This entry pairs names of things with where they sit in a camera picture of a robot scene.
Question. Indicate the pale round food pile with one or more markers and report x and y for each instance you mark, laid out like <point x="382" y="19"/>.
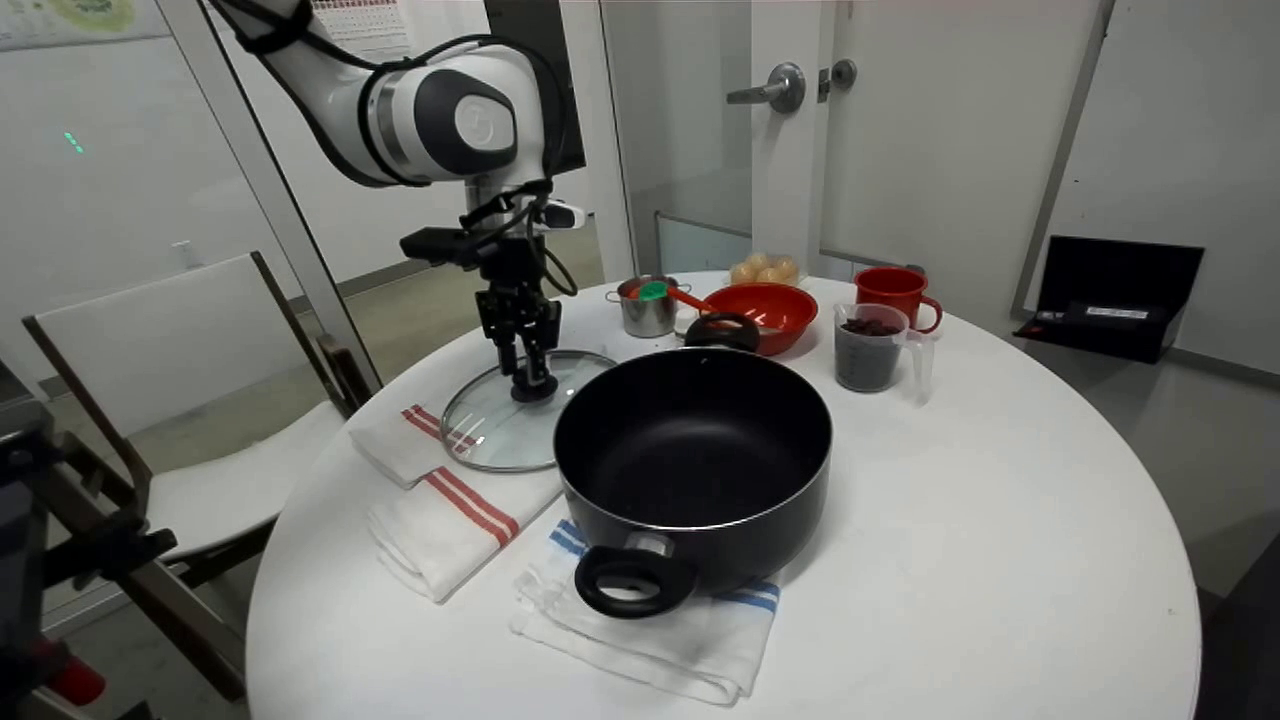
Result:
<point x="764" y="271"/>

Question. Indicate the red bowl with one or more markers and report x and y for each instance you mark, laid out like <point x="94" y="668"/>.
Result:
<point x="782" y="313"/>

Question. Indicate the white towel blue stripes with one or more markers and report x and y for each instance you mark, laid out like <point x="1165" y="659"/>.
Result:
<point x="664" y="652"/>

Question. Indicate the white folding chair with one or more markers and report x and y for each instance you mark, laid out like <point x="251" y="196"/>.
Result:
<point x="173" y="344"/>

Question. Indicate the folded white towel red stripes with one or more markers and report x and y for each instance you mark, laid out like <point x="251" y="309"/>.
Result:
<point x="454" y="533"/>

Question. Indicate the silver door knob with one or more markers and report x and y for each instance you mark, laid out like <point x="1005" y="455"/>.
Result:
<point x="843" y="76"/>

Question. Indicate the white black Franka robot arm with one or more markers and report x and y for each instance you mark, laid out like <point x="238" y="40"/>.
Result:
<point x="401" y="112"/>

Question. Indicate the clear measuring cup dark contents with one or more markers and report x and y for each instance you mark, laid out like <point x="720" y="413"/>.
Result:
<point x="865" y="358"/>

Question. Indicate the wall poster green print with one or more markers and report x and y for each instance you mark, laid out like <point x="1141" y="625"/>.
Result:
<point x="80" y="19"/>

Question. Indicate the grey metal partition frame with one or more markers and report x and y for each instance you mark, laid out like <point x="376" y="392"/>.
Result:
<point x="266" y="214"/>

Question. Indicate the red mug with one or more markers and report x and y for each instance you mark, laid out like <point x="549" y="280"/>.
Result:
<point x="891" y="286"/>

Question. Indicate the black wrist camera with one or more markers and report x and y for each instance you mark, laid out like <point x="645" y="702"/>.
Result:
<point x="432" y="247"/>

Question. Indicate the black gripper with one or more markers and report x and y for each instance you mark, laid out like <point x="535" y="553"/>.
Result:
<point x="516" y="286"/>

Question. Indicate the black camera stand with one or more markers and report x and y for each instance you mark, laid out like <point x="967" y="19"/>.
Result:
<point x="20" y="533"/>

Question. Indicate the black cooking pot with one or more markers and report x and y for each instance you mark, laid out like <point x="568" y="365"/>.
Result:
<point x="693" y="455"/>

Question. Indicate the small steel cup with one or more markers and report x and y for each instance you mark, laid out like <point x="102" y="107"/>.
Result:
<point x="645" y="318"/>

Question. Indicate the glass pot lid black knob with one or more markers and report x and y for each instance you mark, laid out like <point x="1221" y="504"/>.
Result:
<point x="493" y="432"/>

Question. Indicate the frosted glass door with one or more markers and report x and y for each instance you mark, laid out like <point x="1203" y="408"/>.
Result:
<point x="683" y="135"/>

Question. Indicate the long white towel red stripes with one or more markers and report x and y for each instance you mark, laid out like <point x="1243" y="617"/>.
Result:
<point x="388" y="447"/>

